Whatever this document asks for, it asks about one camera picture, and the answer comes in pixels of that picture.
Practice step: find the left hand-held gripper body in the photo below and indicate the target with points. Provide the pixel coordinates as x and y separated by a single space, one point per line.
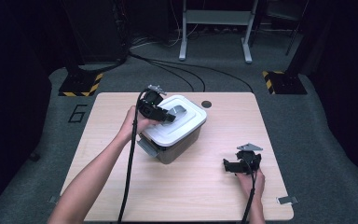
149 105

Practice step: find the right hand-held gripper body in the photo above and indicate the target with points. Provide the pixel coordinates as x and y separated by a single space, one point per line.
249 161

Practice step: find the grey storage box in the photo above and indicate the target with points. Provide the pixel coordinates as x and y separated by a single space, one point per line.
180 147

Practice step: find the person's right hand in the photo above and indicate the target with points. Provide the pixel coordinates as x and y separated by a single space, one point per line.
250 183

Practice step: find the person's left hand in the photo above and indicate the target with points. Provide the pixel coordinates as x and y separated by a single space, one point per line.
136 124

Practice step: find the dark round table grommet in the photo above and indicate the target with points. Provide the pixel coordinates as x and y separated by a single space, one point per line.
206 104

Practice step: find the dark cabinet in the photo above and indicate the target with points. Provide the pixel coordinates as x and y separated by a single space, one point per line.
96 31

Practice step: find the small black floor object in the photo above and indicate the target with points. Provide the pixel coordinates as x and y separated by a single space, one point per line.
34 156

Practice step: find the thin black tripod leg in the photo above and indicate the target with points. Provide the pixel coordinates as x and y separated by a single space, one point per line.
293 37

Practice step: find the black yellow striped base plate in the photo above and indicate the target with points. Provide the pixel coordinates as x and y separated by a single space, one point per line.
284 83
80 85

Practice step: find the black stand post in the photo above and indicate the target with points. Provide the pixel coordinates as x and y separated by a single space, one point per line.
304 43
71 46

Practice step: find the white metal stand frame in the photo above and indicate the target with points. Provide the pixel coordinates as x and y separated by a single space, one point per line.
217 17

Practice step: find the grey metal table bracket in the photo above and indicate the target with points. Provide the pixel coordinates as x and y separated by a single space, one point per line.
53 199

